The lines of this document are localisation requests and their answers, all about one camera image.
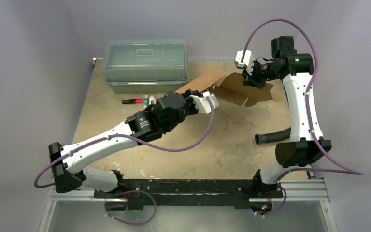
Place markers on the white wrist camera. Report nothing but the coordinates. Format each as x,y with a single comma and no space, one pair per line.
244,60
206,103

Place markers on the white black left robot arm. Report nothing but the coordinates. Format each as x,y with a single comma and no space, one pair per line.
71,164

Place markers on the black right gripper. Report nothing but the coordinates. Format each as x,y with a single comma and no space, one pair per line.
255,78

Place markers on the clear plastic storage bin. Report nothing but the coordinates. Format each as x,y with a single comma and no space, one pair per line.
145,65

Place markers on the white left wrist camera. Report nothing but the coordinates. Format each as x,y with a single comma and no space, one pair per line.
206,103

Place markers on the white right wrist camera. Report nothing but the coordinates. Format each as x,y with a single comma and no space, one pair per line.
244,60

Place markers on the brown cardboard box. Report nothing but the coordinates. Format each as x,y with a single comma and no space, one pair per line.
230,88

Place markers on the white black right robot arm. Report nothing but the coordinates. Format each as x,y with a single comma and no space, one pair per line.
306,138

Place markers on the red black marker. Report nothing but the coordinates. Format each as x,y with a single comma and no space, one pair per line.
132,101

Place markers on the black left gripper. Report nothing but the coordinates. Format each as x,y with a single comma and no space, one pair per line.
187,94

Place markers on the green white marker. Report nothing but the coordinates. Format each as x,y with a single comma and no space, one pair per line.
146,101

